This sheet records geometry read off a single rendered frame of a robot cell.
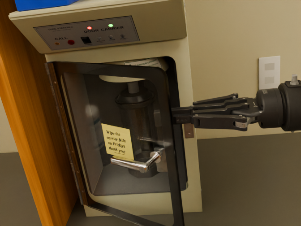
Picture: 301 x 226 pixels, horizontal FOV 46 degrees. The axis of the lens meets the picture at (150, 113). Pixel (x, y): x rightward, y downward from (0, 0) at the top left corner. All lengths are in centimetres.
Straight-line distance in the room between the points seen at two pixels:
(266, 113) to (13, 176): 93
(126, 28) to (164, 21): 7
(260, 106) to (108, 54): 34
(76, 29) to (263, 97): 38
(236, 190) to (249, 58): 46
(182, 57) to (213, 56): 46
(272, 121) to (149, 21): 29
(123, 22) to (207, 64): 60
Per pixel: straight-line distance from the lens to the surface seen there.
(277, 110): 67
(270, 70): 126
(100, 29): 71
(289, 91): 68
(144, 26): 70
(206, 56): 122
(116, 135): 76
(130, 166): 70
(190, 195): 94
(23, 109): 82
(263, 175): 111
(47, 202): 92
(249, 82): 127
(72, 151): 89
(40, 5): 69
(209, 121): 65
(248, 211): 98
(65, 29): 72
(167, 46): 77
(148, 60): 82
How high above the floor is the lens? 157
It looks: 24 degrees down
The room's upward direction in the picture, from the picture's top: 8 degrees counter-clockwise
